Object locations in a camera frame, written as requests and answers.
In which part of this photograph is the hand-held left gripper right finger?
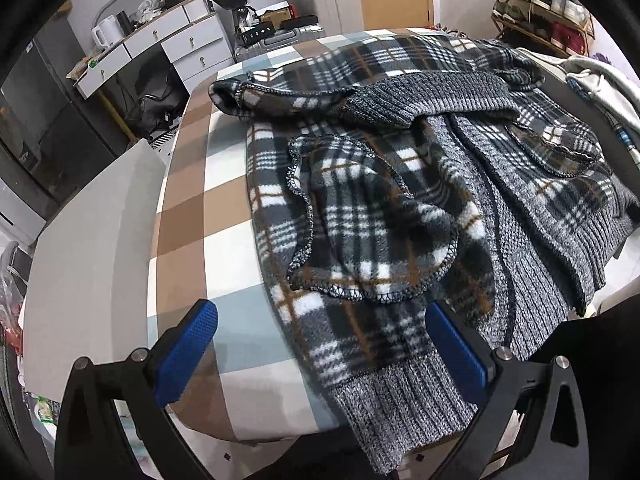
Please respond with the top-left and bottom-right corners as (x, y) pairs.
(424, 300), (591, 480)

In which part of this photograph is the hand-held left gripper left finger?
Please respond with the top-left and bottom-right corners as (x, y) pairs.
(52, 299), (219, 480)

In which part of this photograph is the plaid fleece jacket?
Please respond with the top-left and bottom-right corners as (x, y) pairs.
(207, 32), (636, 476)

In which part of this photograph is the checkered bed sheet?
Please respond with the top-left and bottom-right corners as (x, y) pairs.
(146, 26), (481, 446)

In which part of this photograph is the crumpled plastic bag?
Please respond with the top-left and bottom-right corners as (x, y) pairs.
(0, 240), (33, 391)

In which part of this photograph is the black backpack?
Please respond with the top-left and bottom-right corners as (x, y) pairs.
(122, 52), (188, 138)

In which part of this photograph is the blue striped cloth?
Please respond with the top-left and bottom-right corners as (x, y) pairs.
(612, 115), (640, 166)

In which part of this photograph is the grey refrigerator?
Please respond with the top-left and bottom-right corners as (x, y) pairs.
(0, 35), (121, 211)

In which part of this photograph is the white drawer desk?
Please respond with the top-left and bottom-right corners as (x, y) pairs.
(75, 0), (236, 101)

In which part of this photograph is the grey hoodie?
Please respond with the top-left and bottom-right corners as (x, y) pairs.
(560, 55), (640, 136)

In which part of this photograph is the silver suitcase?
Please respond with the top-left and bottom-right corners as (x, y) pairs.
(234, 27), (326, 63)

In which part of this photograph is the black box with yellow dots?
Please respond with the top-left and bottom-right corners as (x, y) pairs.
(239, 22), (276, 43)

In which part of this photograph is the white kettle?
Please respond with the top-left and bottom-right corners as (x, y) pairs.
(91, 14), (123, 50)

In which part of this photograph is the wooden shoe rack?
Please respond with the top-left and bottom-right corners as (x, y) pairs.
(487, 0), (598, 58)

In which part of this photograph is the brown and black box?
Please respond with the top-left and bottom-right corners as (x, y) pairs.
(260, 5), (296, 23)

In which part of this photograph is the grey bed frame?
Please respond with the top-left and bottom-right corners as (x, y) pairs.
(22, 139), (168, 401)

